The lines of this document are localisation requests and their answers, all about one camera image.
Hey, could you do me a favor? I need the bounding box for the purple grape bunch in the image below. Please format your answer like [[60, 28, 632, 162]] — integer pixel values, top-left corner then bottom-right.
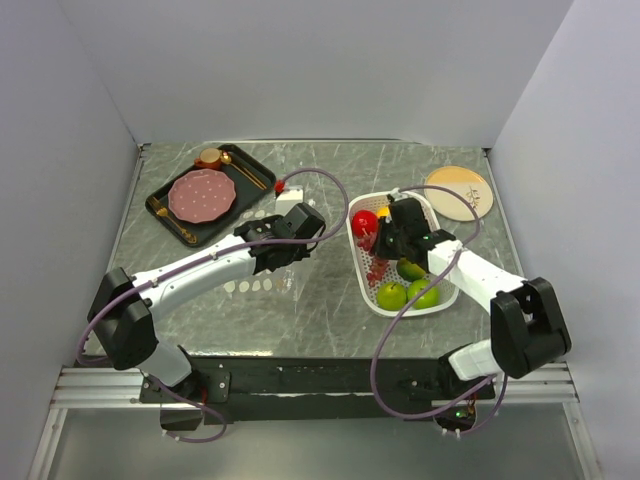
[[357, 233, 389, 288]]

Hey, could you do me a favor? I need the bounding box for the red apple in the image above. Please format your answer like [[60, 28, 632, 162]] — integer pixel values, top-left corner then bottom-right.
[[351, 210, 378, 238]]

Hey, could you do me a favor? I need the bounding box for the clear polka dot zip bag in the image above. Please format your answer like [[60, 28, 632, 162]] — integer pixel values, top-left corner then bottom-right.
[[223, 203, 300, 298]]

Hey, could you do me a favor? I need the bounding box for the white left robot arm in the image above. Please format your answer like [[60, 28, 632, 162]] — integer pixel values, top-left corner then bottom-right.
[[88, 203, 326, 402]]

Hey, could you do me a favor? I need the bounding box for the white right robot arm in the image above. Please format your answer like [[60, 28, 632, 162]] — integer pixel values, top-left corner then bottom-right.
[[374, 196, 572, 399]]

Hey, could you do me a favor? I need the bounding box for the yellow pear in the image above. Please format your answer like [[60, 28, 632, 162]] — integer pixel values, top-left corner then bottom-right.
[[376, 207, 390, 218]]

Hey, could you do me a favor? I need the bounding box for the yellow green mango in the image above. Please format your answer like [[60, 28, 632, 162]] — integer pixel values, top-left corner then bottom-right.
[[396, 258, 427, 282]]

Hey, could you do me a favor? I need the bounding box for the white perforated plastic basket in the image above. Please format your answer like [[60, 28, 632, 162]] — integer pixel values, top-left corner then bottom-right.
[[346, 191, 460, 319]]

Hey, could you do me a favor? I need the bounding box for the green apple left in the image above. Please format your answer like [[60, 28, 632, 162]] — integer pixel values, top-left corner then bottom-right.
[[376, 282, 408, 312]]

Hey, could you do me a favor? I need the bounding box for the green apple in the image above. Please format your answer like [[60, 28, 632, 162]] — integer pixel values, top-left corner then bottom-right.
[[407, 278, 440, 310], [376, 282, 408, 312]]

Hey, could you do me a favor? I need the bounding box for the black rectangular tray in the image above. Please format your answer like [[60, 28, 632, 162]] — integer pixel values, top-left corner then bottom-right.
[[145, 144, 276, 248]]

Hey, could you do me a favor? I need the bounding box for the yellow cream round plate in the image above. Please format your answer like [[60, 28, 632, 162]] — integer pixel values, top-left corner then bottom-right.
[[424, 166, 494, 222]]

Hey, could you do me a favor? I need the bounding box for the green apple right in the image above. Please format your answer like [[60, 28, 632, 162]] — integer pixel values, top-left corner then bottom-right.
[[407, 278, 440, 310]]

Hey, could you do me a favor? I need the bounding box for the gold spoon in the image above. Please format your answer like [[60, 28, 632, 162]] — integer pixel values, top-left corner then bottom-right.
[[219, 150, 269, 190]]

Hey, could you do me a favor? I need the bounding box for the pink polka dot plate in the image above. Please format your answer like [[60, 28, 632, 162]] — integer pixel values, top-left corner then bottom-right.
[[168, 169, 236, 224]]

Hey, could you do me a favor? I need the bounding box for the orange cup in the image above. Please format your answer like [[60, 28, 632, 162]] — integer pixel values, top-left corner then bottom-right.
[[194, 148, 222, 170]]

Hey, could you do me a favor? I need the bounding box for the gold fork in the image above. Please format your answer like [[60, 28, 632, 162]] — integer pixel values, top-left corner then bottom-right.
[[149, 197, 197, 245]]

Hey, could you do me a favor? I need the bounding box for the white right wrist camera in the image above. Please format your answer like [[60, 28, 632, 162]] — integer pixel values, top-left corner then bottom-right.
[[388, 188, 407, 202]]

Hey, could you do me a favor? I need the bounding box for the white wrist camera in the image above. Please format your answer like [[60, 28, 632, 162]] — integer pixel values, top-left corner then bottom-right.
[[274, 184, 304, 216], [388, 188, 407, 202]]

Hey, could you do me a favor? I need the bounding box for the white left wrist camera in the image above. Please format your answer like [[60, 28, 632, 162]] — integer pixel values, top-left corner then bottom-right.
[[274, 184, 304, 216]]

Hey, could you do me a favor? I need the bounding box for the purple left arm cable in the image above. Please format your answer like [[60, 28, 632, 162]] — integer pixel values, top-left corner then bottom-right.
[[74, 168, 349, 445]]

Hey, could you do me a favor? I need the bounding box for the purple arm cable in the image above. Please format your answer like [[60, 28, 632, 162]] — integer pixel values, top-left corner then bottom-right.
[[74, 168, 349, 445], [370, 184, 509, 435]]

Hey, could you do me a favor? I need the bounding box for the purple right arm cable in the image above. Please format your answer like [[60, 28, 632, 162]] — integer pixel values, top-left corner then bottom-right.
[[370, 184, 509, 435]]

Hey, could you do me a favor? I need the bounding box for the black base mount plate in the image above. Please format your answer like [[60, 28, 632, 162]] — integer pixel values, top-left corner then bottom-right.
[[140, 357, 474, 433]]

